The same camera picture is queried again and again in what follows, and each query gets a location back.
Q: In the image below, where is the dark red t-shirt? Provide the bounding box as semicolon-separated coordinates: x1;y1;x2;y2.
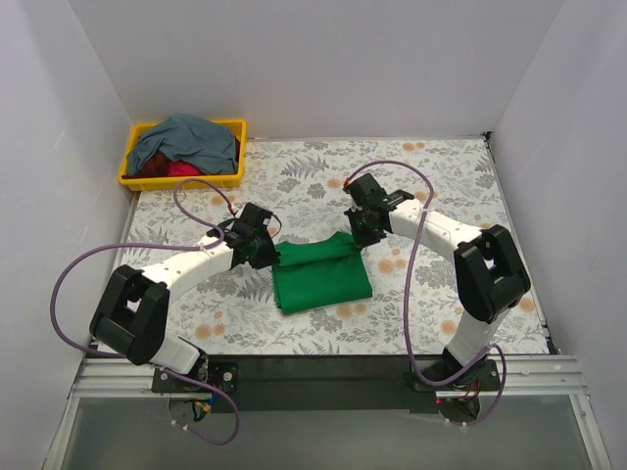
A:
122;138;241;179

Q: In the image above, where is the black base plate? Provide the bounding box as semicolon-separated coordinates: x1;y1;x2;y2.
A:
151;360;239;395
403;359;501;392

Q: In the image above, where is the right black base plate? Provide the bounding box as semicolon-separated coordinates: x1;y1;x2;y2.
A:
403;359;501;392

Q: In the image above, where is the aluminium frame rail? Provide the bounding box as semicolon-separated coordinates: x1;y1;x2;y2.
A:
44;355;611;469

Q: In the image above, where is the magenta t-shirt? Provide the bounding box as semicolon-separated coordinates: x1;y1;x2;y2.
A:
168;161;204;177

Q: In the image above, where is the yellow plastic bin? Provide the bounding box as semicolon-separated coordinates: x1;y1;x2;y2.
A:
118;118;248;192

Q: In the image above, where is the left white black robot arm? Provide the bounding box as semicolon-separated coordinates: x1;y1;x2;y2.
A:
89;203;280;392

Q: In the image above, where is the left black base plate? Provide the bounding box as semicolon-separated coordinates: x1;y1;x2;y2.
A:
151;360;239;395

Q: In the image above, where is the green t-shirt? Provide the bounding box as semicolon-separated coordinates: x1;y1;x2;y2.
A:
272;231;372;315

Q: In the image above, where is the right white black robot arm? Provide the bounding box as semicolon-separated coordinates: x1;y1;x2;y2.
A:
343;173;531;390

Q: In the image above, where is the grey-blue t-shirt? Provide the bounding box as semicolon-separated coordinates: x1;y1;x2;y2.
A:
126;115;238;177

